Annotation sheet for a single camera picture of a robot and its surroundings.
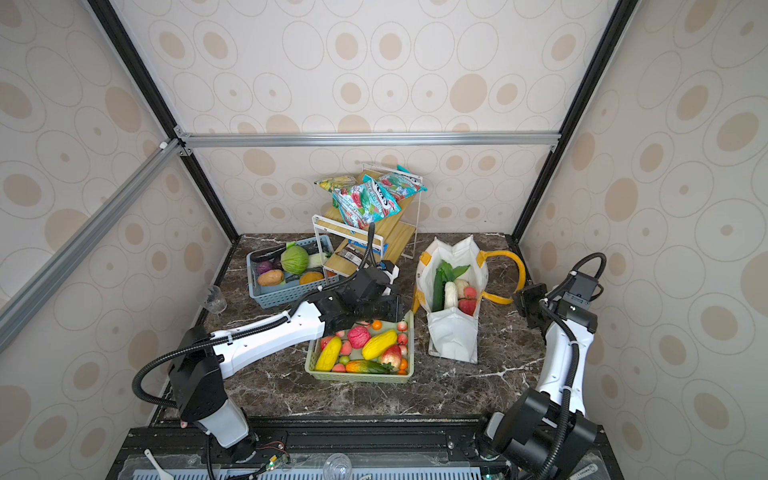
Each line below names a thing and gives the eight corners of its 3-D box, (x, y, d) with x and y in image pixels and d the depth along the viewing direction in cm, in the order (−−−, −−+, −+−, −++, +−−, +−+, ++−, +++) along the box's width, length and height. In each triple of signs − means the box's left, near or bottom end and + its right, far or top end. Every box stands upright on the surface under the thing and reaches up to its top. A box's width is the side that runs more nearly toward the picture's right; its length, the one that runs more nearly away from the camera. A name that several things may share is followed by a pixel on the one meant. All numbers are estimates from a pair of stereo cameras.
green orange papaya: (347, 373, 85) (346, 369, 82) (348, 364, 86) (347, 360, 84) (392, 373, 85) (392, 369, 82) (392, 364, 86) (392, 360, 84)
